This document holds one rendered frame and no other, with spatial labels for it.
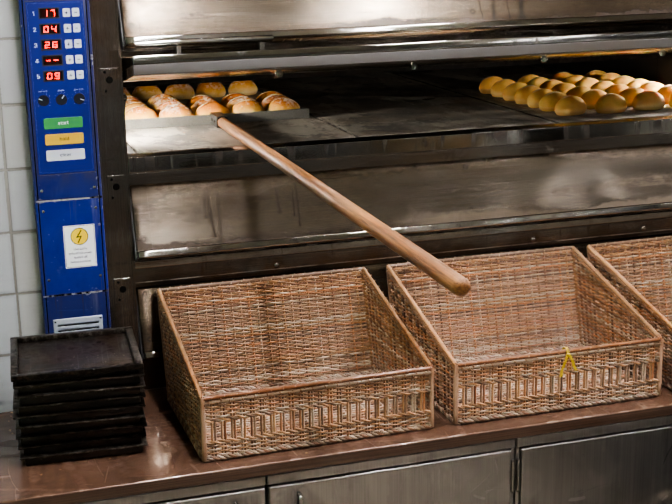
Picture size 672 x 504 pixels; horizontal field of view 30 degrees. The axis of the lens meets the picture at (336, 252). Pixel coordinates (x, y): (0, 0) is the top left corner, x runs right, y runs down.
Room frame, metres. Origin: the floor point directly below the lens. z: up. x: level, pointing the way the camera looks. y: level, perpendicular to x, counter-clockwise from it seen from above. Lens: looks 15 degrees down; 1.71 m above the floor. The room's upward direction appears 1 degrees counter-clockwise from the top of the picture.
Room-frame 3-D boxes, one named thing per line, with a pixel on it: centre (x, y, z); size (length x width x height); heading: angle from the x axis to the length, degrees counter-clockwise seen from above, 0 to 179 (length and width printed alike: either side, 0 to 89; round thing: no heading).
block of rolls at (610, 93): (3.87, -0.78, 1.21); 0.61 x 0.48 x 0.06; 17
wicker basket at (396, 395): (2.85, 0.11, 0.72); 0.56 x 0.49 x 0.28; 108
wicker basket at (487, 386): (3.03, -0.46, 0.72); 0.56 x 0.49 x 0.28; 107
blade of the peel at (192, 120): (3.70, 0.38, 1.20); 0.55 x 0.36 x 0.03; 107
